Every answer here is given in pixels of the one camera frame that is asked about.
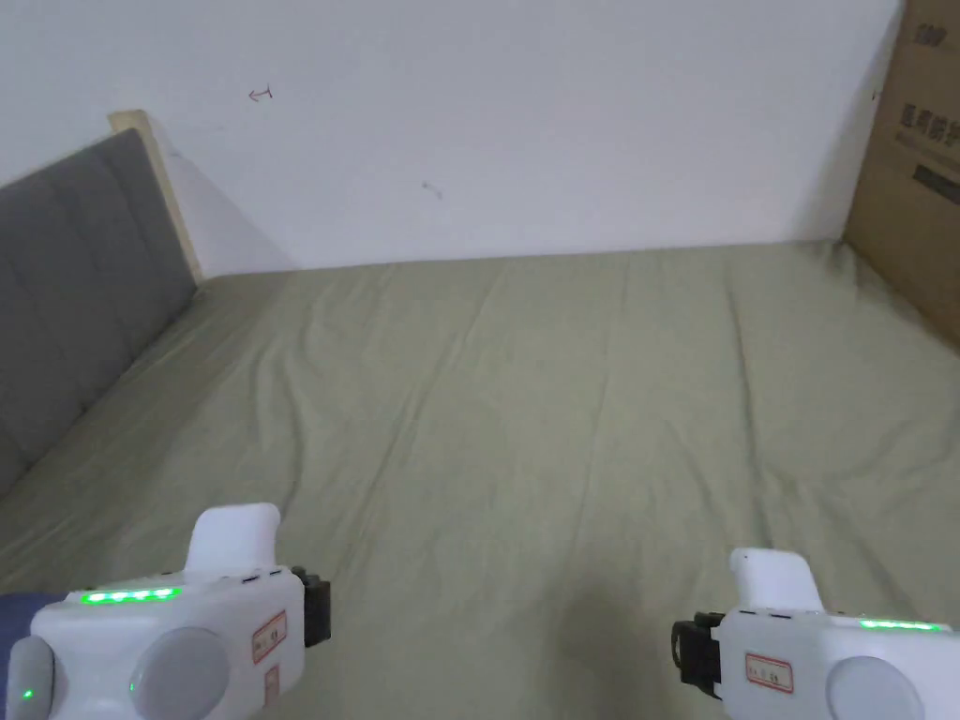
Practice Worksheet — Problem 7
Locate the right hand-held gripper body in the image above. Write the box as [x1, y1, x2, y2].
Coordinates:
[670, 547, 960, 720]

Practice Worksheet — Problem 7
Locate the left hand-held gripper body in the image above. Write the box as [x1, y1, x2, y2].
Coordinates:
[8, 502, 333, 720]

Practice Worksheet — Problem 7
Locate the grey padded headboard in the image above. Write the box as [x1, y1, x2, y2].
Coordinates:
[0, 110, 203, 496]

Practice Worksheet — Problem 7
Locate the bed with pale green sheet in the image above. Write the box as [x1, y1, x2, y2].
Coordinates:
[0, 239, 960, 720]

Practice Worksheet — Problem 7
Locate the brown cardboard carton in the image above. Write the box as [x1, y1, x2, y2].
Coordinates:
[845, 0, 960, 342]

